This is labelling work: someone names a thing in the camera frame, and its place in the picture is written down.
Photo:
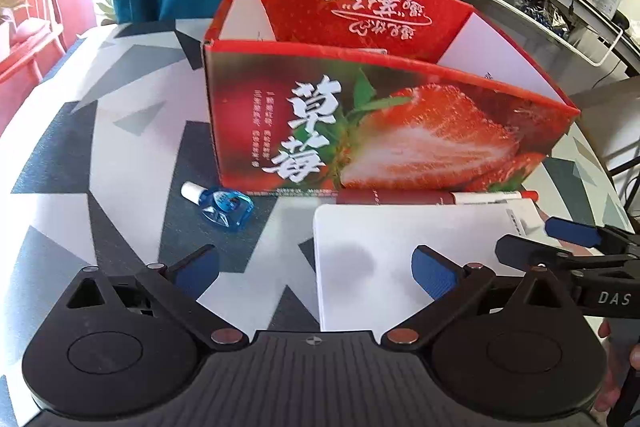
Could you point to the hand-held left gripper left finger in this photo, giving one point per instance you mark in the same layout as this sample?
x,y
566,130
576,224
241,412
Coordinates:
x,y
197,269

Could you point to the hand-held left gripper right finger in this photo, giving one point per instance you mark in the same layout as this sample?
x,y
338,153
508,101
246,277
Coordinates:
x,y
432,277

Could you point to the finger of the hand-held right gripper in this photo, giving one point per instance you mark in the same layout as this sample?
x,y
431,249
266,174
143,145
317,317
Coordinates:
x,y
572,231
520,249

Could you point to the white rectangular box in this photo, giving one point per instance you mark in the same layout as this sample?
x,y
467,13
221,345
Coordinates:
x,y
375,247

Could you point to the small blue dropper bottle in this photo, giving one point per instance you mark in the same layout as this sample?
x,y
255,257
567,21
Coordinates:
x,y
225,207

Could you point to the red strawberry print cardboard box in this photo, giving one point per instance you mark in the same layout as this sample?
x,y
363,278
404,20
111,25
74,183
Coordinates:
x,y
400,132

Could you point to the person's right hand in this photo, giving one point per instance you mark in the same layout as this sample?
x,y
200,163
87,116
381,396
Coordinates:
x,y
607,387

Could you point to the white marker with red cap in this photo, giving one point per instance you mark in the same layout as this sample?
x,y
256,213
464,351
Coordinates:
x,y
485,198

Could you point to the dark red cosmetic tube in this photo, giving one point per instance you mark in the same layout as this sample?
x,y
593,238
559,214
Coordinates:
x,y
390,197

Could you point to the geometric patterned tablecloth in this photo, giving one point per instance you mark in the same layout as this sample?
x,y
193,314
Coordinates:
x,y
75,157

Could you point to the foil packets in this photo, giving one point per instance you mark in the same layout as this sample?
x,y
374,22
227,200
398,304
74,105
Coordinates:
x,y
545,14

